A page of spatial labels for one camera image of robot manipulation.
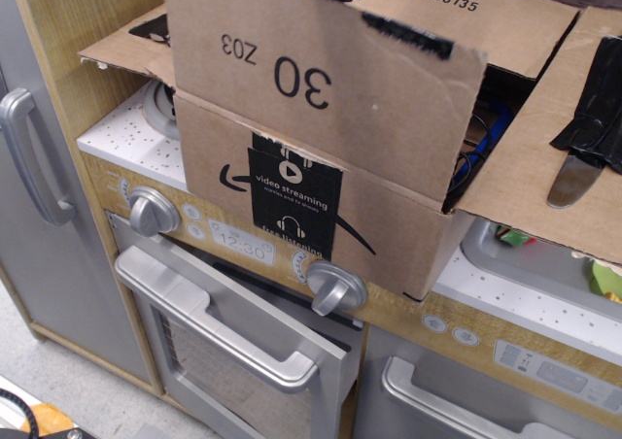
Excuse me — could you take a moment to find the large brown cardboard box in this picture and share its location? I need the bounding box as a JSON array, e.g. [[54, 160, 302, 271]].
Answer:
[[78, 0, 621, 300]]

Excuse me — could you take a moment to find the blue object in box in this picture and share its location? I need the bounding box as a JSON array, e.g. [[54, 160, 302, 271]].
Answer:
[[453, 101, 513, 182]]

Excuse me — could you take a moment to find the grey stove burner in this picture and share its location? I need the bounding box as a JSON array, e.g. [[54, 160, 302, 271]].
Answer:
[[143, 80, 180, 141]]

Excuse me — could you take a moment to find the taped butter knife right flap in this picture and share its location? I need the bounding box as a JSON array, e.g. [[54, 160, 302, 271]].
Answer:
[[546, 36, 621, 209]]

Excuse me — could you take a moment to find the silver left oven knob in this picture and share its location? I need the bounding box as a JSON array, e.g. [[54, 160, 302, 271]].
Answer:
[[129, 186, 181, 238]]

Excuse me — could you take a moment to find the silver oven knob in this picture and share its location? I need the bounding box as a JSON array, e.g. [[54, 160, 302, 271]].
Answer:
[[306, 260, 367, 316], [129, 186, 181, 238]]

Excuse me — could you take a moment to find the silver right oven knob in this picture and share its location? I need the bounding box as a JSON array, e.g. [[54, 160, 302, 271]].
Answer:
[[306, 260, 367, 316]]

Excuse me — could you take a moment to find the green red toy food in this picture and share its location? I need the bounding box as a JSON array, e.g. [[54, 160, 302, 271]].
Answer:
[[495, 225, 536, 248]]

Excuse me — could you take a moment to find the grey toy sink basin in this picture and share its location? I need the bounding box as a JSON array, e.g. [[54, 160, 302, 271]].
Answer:
[[461, 219, 621, 318]]

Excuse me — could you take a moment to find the toy play kitchen unit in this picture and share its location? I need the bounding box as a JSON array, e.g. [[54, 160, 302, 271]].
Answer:
[[9, 0, 622, 439]]

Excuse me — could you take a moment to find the silver oven door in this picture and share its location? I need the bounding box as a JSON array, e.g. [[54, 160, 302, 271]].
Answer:
[[114, 244, 363, 439]]

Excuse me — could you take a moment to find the green yellow toy food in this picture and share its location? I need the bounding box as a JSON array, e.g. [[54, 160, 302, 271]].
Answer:
[[589, 260, 621, 303]]

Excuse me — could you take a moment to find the grey fridge door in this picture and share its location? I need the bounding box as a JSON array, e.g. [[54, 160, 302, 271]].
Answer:
[[1, 0, 160, 390]]

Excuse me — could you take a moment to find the silver dishwasher door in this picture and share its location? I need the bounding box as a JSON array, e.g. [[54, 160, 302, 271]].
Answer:
[[353, 326, 621, 438]]

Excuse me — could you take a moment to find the orange object on floor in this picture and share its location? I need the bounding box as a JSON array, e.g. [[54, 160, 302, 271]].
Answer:
[[31, 403, 74, 437]]

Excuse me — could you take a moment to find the grey fridge door handle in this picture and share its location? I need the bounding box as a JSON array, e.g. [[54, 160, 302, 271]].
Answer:
[[1, 87, 76, 226]]

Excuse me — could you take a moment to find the black cable on floor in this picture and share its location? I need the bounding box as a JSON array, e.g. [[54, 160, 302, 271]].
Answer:
[[0, 388, 40, 435]]

